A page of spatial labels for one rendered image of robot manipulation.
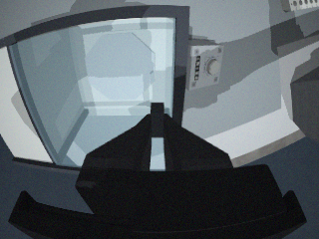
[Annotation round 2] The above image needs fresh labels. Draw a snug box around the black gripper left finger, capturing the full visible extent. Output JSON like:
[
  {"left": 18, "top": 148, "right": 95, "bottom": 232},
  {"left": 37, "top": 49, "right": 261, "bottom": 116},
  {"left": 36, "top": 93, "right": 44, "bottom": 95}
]
[{"left": 81, "top": 114, "right": 152, "bottom": 171}]

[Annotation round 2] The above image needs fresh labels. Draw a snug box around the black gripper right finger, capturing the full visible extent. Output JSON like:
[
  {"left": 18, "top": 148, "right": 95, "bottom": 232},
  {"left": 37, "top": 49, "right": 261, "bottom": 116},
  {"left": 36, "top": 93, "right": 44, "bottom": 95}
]
[{"left": 163, "top": 114, "right": 233, "bottom": 171}]

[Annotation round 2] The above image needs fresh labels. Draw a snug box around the grey bench mat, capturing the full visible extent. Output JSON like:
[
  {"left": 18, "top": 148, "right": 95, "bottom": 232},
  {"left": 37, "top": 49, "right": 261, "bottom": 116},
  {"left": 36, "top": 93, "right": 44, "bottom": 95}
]
[{"left": 0, "top": 0, "right": 319, "bottom": 139}]

